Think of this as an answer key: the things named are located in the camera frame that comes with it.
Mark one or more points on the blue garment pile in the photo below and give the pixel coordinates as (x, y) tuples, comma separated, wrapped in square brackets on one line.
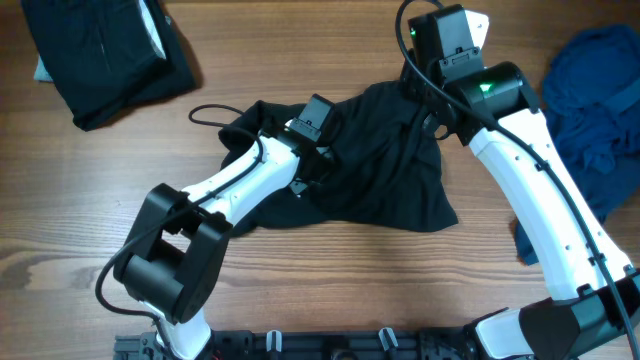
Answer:
[(591, 92)]

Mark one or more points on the black mounting rail base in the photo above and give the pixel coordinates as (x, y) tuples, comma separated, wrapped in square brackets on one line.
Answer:
[(386, 343)]

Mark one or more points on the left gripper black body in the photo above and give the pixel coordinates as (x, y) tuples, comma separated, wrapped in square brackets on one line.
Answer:
[(322, 164)]

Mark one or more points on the black t-shirt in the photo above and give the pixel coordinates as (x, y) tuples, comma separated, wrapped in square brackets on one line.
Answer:
[(387, 172)]

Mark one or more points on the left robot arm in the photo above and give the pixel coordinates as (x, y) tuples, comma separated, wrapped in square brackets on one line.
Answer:
[(172, 257)]

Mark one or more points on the folded black garment stack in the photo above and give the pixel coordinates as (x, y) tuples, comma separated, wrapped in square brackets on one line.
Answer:
[(106, 55)]

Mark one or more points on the folded grey garment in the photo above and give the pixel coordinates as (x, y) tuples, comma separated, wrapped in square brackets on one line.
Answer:
[(40, 73)]

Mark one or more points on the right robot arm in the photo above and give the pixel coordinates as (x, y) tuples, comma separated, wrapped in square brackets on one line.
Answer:
[(593, 285)]

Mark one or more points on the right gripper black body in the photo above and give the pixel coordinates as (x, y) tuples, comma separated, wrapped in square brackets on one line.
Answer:
[(414, 89)]

